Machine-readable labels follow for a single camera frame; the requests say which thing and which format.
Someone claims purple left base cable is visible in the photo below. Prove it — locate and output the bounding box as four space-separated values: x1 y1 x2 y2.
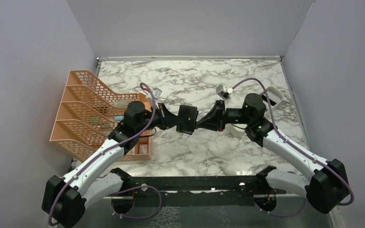
110 185 163 220

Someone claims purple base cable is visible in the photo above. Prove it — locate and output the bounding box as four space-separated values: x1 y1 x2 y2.
254 196 309 219
110 185 163 220

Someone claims white plastic tray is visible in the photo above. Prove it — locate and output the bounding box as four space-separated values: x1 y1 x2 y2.
225 86 285 138

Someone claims grey box in rack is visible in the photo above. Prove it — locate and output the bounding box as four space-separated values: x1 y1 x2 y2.
110 99 134 107

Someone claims black card holder wallet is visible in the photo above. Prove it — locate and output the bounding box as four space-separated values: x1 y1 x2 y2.
176 105 199 135

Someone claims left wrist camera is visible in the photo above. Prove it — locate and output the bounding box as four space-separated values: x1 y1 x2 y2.
145 87 162 106

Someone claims red white box in rack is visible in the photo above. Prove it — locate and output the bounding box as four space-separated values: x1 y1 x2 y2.
129 144 148 155

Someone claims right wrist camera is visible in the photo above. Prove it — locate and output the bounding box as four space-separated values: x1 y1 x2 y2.
216 85 234 100

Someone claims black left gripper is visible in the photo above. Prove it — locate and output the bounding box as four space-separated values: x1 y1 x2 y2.
136 102 183 133

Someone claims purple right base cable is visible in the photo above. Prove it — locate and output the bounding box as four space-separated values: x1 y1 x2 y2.
254 196 309 219

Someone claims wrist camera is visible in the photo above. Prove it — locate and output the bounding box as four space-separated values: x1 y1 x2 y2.
216 85 234 100
145 87 162 106

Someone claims black mounting rail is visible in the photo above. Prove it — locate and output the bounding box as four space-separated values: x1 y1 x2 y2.
110 176 285 209

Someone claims orange file organizer rack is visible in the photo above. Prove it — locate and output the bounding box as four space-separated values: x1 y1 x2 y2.
50 70 151 162

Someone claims black card in tray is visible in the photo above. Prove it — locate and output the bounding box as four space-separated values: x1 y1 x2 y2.
261 94 277 107

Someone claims blue box in rack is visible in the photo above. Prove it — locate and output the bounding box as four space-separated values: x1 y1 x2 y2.
113 115 124 122

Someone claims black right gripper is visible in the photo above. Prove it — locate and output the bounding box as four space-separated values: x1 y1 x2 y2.
196 100 252 132

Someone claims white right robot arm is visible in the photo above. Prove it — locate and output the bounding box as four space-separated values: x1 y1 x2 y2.
196 93 352 214

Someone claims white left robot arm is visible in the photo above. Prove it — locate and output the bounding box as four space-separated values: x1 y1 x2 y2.
42 101 183 228

